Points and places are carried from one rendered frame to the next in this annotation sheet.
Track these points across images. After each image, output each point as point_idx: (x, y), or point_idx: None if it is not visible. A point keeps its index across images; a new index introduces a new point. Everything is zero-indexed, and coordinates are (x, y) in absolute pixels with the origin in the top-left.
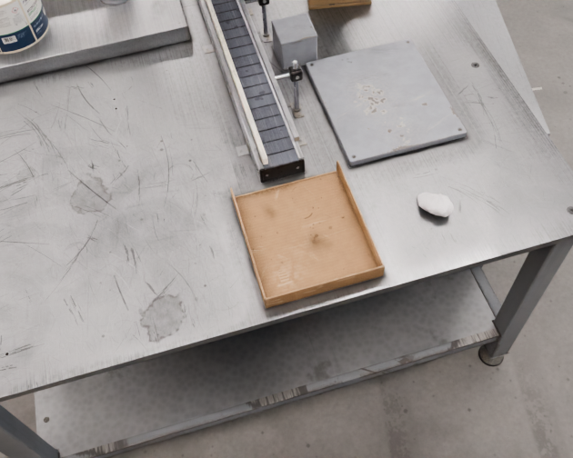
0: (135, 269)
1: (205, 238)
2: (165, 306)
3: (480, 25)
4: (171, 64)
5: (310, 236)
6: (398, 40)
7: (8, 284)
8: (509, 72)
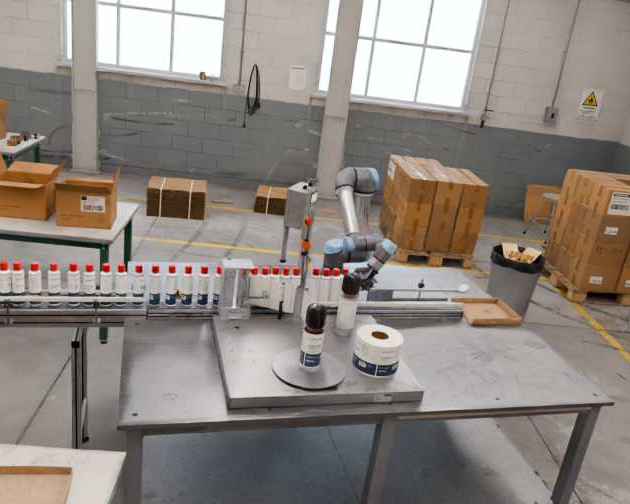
0: (516, 348)
1: (494, 332)
2: (530, 343)
3: (360, 265)
4: None
5: (485, 312)
6: None
7: (539, 378)
8: (389, 266)
